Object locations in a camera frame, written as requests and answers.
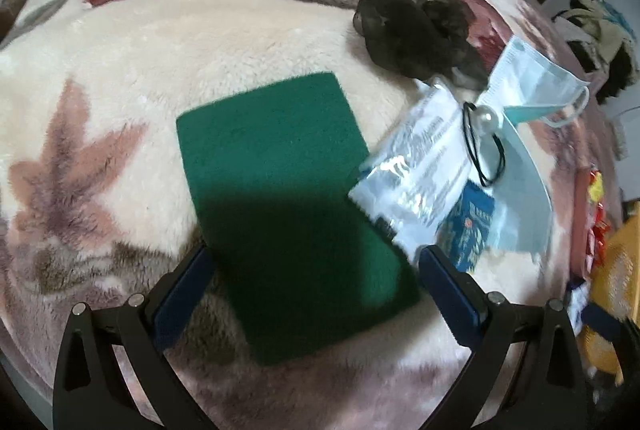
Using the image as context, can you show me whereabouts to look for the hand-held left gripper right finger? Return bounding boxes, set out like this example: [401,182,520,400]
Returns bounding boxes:
[418,245,588,430]

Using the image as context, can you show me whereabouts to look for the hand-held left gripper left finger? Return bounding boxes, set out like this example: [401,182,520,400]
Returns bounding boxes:
[52,244,221,430]

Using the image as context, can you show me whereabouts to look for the green scouring pad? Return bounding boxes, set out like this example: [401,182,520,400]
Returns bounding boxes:
[175,71,422,367]

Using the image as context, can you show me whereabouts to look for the yellow plastic basket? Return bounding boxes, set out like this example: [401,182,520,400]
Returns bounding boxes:
[580,210,640,376]

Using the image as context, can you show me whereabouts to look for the small blue packet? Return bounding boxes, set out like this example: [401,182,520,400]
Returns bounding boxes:
[435,180,496,273]

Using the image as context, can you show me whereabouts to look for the white purple packet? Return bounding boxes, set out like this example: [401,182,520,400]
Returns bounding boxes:
[565,277,623,343]

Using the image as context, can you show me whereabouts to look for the white tissue packet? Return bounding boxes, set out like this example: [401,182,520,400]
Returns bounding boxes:
[347,83,496,266]

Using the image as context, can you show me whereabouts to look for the pink tray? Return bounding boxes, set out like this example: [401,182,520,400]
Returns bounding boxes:
[572,165,601,281]

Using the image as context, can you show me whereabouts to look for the pile of wrapped candies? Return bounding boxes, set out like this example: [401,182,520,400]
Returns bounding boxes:
[586,165,610,271]

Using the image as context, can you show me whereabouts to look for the floral plush blanket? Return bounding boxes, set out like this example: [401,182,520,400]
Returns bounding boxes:
[0,0,640,430]

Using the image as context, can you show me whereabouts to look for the light blue face mask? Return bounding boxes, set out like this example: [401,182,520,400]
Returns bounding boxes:
[477,35,591,256]

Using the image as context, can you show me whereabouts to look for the black lace cloth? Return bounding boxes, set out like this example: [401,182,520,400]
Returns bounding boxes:
[352,0,488,88]

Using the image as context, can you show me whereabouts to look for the pile of clothes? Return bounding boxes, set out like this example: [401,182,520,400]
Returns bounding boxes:
[550,0,640,101]

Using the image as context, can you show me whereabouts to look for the black hair tie with pearl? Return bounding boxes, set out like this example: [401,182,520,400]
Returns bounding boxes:
[461,100,507,187]

